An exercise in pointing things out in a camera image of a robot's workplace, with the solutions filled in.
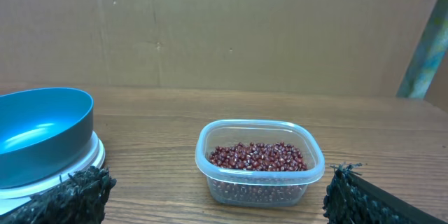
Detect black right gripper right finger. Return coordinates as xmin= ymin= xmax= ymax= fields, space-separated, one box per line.
xmin=323 ymin=163 xmax=447 ymax=224

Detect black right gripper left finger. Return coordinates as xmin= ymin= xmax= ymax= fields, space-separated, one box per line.
xmin=1 ymin=166 xmax=116 ymax=224

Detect white kitchen scale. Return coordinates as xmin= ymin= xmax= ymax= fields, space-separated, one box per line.
xmin=1 ymin=131 xmax=106 ymax=217

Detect blue bowl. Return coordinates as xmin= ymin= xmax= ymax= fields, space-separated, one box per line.
xmin=1 ymin=87 xmax=94 ymax=189

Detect red beans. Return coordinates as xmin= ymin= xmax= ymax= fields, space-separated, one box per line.
xmin=208 ymin=142 xmax=308 ymax=206

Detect clear plastic container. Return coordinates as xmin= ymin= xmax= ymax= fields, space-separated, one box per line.
xmin=195 ymin=119 xmax=325 ymax=207

